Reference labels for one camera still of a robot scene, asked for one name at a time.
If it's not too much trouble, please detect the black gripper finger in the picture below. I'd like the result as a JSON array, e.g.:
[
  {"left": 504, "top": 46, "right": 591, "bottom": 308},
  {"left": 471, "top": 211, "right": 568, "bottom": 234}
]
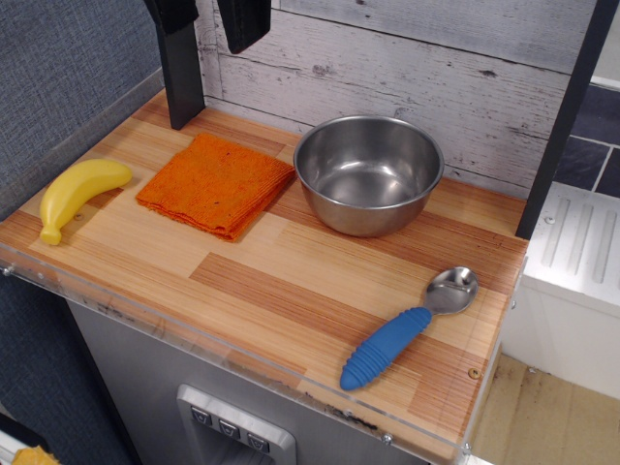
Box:
[{"left": 217, "top": 0, "right": 271, "bottom": 54}]

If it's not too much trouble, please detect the stainless steel bowl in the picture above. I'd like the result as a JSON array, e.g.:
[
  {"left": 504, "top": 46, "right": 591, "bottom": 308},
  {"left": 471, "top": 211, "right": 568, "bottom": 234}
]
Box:
[{"left": 294, "top": 115, "right": 445, "bottom": 237}]

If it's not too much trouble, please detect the orange folded cloth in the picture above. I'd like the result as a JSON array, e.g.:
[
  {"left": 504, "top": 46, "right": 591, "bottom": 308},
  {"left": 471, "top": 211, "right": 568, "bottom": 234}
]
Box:
[{"left": 137, "top": 133, "right": 295, "bottom": 242}]

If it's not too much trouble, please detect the yellow plastic banana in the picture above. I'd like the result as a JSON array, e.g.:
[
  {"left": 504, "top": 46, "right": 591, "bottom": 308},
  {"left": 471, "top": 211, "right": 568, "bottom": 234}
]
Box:
[{"left": 40, "top": 159, "right": 133, "bottom": 245}]

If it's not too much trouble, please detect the grey toy fridge cabinet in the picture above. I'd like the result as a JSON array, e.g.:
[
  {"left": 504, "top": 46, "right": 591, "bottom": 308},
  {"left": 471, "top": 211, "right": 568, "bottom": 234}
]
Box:
[{"left": 65, "top": 299, "right": 427, "bottom": 465}]

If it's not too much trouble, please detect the silver dispenser button panel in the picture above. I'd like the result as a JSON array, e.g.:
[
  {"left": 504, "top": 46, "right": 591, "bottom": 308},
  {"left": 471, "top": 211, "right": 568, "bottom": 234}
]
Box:
[{"left": 176, "top": 384, "right": 297, "bottom": 464}]

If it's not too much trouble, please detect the white ridged toy sink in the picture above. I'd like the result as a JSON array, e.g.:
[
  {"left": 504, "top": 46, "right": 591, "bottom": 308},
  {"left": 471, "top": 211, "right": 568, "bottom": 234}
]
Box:
[{"left": 501, "top": 183, "right": 619, "bottom": 397}]

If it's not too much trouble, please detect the clear acrylic table edge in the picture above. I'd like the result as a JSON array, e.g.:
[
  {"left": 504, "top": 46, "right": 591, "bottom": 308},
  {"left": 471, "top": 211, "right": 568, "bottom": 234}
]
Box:
[{"left": 1, "top": 245, "right": 473, "bottom": 464}]

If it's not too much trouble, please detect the yellow object at corner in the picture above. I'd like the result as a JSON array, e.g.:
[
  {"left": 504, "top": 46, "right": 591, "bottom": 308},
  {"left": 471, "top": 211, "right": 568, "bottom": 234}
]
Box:
[{"left": 12, "top": 447, "right": 60, "bottom": 465}]

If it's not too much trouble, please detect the dark left vertical post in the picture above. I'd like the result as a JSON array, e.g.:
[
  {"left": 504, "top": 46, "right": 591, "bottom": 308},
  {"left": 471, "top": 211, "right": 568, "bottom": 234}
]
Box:
[{"left": 158, "top": 22, "right": 205, "bottom": 130}]

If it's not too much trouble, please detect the dark vertical post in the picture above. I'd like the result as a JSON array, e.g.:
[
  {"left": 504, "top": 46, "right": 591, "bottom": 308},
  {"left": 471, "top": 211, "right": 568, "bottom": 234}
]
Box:
[
  {"left": 515, "top": 0, "right": 619, "bottom": 239},
  {"left": 158, "top": 22, "right": 205, "bottom": 130}
]

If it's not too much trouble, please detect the blue handled metal spoon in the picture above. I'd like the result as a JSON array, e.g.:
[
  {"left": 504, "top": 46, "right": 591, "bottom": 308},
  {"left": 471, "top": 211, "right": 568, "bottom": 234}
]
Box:
[{"left": 340, "top": 266, "right": 479, "bottom": 391}]

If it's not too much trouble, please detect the dark right vertical post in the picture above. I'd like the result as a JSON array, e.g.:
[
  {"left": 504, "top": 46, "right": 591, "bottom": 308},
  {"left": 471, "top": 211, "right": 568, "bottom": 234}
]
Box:
[{"left": 515, "top": 0, "right": 619, "bottom": 239}]

